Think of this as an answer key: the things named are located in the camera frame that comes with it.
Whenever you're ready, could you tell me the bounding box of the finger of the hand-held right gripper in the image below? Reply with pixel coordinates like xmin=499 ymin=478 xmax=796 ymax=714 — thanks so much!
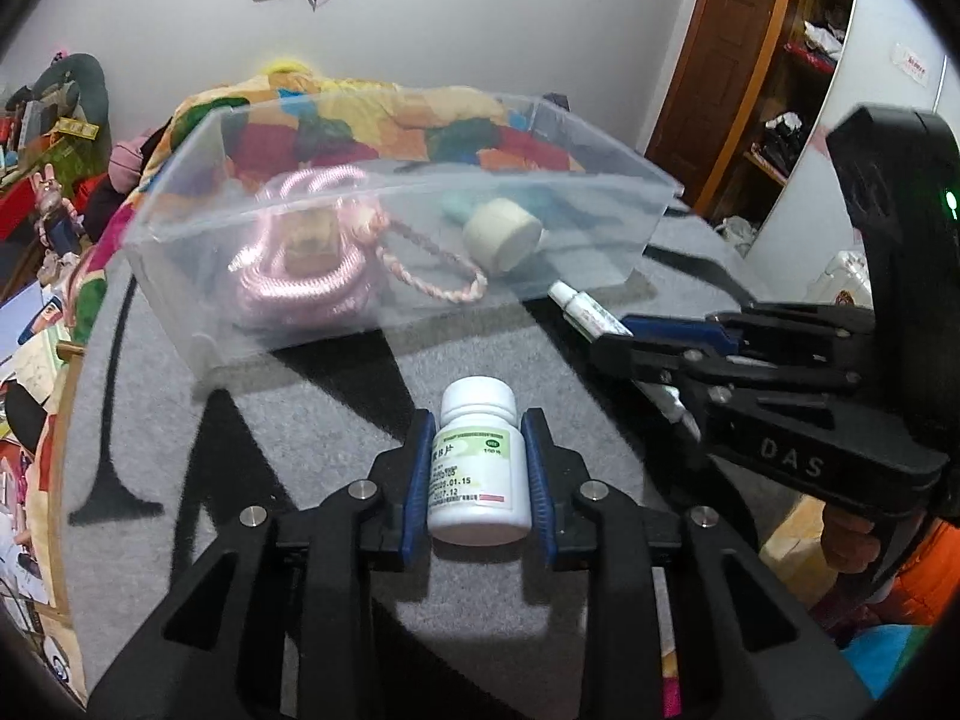
xmin=589 ymin=333 xmax=860 ymax=398
xmin=622 ymin=300 xmax=878 ymax=362

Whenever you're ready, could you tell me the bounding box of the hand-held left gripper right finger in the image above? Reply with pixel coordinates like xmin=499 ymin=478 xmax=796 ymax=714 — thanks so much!
xmin=520 ymin=409 xmax=878 ymax=720

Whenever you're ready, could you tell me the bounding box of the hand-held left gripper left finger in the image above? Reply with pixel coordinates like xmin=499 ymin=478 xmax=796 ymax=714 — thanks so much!
xmin=86 ymin=411 xmax=440 ymax=720

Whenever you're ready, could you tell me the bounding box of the white pill bottle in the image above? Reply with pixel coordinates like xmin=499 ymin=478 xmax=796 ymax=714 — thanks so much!
xmin=426 ymin=377 xmax=532 ymax=546

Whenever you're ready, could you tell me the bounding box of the white ointment tube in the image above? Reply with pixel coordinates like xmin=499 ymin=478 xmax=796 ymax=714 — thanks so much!
xmin=547 ymin=279 xmax=703 ymax=440

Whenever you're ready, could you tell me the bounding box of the clear plastic storage bin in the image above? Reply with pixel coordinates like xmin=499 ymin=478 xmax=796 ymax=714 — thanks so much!
xmin=122 ymin=86 xmax=685 ymax=400

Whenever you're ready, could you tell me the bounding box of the person's right forearm orange sleeve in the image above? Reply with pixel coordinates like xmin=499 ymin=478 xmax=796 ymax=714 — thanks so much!
xmin=889 ymin=499 xmax=960 ymax=629

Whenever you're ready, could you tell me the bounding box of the person's right hand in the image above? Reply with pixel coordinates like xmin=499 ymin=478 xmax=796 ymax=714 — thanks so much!
xmin=820 ymin=501 xmax=895 ymax=610

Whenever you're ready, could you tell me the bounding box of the white plastic bag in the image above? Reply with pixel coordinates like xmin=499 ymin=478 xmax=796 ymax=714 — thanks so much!
xmin=806 ymin=250 xmax=875 ymax=310

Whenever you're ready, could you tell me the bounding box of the grey felt mat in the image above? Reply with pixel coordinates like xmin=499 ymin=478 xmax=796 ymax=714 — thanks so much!
xmin=64 ymin=195 xmax=826 ymax=720

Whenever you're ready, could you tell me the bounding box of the white tape roll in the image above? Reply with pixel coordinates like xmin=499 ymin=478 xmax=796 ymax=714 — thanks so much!
xmin=461 ymin=197 xmax=545 ymax=273

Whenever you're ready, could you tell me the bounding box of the wooden shelf unit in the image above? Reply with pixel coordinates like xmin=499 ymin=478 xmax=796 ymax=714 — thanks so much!
xmin=712 ymin=0 xmax=862 ymax=230

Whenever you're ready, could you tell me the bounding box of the teal small object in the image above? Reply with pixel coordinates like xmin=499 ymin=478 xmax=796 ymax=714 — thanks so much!
xmin=441 ymin=191 xmax=488 ymax=226

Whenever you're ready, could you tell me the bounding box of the brown wooden door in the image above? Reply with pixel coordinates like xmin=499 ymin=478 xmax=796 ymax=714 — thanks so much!
xmin=645 ymin=0 xmax=797 ymax=205

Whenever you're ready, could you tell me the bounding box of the colourful patchwork blanket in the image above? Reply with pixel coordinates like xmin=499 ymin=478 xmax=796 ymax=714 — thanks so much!
xmin=71 ymin=56 xmax=593 ymax=331

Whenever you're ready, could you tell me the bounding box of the teal cloth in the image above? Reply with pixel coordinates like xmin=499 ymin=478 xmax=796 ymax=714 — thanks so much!
xmin=844 ymin=621 xmax=947 ymax=700

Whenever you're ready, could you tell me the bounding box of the pink knitted hat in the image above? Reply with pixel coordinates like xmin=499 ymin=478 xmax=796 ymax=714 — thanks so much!
xmin=107 ymin=131 xmax=162 ymax=192

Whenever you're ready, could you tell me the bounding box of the rabbit toy figure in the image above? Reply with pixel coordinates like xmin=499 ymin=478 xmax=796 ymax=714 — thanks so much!
xmin=30 ymin=163 xmax=85 ymax=252

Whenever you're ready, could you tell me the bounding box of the white wall label sticker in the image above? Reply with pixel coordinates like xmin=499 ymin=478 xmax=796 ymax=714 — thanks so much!
xmin=889 ymin=41 xmax=944 ymax=87

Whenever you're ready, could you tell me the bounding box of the pink coiled rope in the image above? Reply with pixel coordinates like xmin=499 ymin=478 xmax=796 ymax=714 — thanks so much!
xmin=229 ymin=167 xmax=490 ymax=332

